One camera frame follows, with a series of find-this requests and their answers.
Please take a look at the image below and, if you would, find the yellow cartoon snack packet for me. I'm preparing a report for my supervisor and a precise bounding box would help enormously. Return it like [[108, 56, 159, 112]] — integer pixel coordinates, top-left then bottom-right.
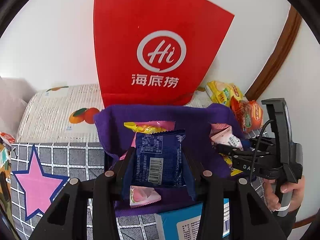
[[222, 154, 242, 177]]

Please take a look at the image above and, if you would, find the pale pink triangular packet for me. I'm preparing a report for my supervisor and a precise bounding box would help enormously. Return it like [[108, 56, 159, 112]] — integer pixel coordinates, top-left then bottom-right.
[[209, 123, 244, 150]]

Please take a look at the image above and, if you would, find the light pink peach packet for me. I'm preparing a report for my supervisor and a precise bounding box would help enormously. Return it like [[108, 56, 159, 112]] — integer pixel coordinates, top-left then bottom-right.
[[130, 186, 161, 208]]

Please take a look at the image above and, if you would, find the dark blue snack packet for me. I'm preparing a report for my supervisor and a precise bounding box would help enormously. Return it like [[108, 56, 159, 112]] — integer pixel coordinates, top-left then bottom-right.
[[132, 129, 185, 188]]

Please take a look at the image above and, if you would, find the pink yellow snack bag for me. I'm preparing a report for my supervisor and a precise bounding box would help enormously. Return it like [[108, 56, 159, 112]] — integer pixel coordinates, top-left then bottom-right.
[[124, 121, 175, 147]]

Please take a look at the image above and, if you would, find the person's right hand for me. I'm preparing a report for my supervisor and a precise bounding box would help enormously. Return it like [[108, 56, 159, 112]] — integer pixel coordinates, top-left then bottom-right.
[[263, 175, 306, 213]]

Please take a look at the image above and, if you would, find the purple cloth basket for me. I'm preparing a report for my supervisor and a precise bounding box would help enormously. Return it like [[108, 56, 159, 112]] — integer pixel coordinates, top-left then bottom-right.
[[93, 103, 256, 218]]

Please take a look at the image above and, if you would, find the orange chips bag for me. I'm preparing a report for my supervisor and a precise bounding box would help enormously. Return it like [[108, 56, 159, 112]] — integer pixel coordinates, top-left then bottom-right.
[[230, 97, 263, 133]]

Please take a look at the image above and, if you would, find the pink paper star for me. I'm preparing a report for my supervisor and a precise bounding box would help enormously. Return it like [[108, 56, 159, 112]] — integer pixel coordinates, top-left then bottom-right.
[[13, 145, 69, 220]]

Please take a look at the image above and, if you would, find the yellow chips bag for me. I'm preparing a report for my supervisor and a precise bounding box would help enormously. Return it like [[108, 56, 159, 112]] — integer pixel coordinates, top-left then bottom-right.
[[205, 81, 243, 107]]

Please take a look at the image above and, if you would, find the blue white tissue box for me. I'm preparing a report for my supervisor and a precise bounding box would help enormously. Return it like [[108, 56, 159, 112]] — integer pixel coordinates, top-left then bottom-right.
[[154, 198, 231, 240]]

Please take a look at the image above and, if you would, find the white printed fruit mat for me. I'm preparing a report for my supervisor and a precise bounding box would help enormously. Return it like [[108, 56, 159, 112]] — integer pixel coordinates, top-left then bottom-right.
[[16, 83, 213, 144]]

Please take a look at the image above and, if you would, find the red paper shopping bag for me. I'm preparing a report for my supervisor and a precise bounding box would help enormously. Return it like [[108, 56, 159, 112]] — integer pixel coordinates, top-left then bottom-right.
[[93, 0, 234, 106]]

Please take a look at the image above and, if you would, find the white plastic bag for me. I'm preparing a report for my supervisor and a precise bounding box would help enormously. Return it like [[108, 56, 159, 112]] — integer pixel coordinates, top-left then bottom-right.
[[0, 77, 36, 138]]

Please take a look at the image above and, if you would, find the brown wooden door frame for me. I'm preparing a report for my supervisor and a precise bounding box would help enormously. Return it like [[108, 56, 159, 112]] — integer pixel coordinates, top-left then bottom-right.
[[245, 5, 302, 101]]

